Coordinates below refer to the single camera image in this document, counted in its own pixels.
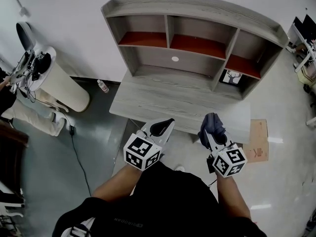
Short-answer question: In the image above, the flat brown cardboard box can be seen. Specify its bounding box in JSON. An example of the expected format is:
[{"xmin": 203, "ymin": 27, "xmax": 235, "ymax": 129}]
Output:
[{"xmin": 242, "ymin": 118, "xmax": 270, "ymax": 164}]

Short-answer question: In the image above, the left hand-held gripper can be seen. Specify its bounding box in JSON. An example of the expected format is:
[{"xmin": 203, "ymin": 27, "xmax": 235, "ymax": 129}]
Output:
[{"xmin": 123, "ymin": 118, "xmax": 176, "ymax": 171}]

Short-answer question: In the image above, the person's right forearm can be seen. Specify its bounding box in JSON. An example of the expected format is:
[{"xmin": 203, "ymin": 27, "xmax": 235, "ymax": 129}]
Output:
[{"xmin": 216, "ymin": 174, "xmax": 252, "ymax": 220}]

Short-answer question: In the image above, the black power cable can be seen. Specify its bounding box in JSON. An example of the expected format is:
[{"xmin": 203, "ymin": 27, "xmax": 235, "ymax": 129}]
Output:
[{"xmin": 69, "ymin": 124, "xmax": 93, "ymax": 198}]

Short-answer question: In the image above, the black device with cables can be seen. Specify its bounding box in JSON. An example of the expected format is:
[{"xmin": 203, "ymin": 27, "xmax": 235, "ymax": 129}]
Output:
[{"xmin": 9, "ymin": 51, "xmax": 52, "ymax": 103}]

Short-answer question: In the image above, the white wall cable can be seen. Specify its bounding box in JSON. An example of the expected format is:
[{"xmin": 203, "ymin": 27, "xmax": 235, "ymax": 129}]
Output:
[{"xmin": 8, "ymin": 0, "xmax": 32, "ymax": 17}]

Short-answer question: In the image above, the black computer monitor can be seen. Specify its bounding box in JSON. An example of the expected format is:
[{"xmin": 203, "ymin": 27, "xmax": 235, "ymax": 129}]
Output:
[{"xmin": 292, "ymin": 13, "xmax": 316, "ymax": 42}]

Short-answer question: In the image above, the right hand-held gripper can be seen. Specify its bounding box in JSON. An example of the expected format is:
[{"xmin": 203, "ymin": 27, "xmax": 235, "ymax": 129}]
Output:
[{"xmin": 206, "ymin": 131, "xmax": 248, "ymax": 178}]

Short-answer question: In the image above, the person's black clothing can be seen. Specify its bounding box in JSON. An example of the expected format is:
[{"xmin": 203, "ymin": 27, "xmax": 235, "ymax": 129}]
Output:
[{"xmin": 51, "ymin": 161, "xmax": 268, "ymax": 237}]

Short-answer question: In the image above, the deer picture frame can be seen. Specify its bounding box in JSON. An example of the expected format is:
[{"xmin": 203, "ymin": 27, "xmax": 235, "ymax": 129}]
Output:
[{"xmin": 219, "ymin": 69, "xmax": 244, "ymax": 85}]

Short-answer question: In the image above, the white office desk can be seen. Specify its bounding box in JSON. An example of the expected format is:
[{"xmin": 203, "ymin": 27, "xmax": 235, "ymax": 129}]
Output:
[{"xmin": 286, "ymin": 22, "xmax": 316, "ymax": 73}]

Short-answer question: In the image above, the white strap with buckle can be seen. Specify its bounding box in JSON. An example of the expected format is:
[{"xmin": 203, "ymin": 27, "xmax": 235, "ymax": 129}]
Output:
[{"xmin": 61, "ymin": 217, "xmax": 96, "ymax": 237}]

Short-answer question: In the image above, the cream cylindrical stand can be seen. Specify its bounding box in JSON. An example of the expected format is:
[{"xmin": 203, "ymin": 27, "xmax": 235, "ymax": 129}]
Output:
[{"xmin": 14, "ymin": 45, "xmax": 91, "ymax": 113}]

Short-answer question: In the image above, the person's left forearm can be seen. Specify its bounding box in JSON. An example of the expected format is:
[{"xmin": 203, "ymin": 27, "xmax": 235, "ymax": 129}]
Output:
[{"xmin": 92, "ymin": 163, "xmax": 147, "ymax": 202}]

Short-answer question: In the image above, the dark blue-grey cloth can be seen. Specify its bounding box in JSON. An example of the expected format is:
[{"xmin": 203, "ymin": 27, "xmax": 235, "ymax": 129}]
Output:
[{"xmin": 198, "ymin": 112, "xmax": 228, "ymax": 148}]

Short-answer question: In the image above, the grey wooden desk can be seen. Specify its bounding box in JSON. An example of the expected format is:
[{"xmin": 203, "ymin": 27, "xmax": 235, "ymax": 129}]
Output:
[{"xmin": 109, "ymin": 70, "xmax": 251, "ymax": 144}]

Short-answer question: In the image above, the small clear plastic bottle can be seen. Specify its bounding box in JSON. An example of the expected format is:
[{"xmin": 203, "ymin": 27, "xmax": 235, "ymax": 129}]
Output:
[{"xmin": 97, "ymin": 79, "xmax": 110, "ymax": 94}]

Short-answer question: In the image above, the grey wooden shelf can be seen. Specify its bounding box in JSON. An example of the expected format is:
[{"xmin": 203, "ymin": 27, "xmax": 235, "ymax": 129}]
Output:
[{"xmin": 100, "ymin": 0, "xmax": 290, "ymax": 100}]

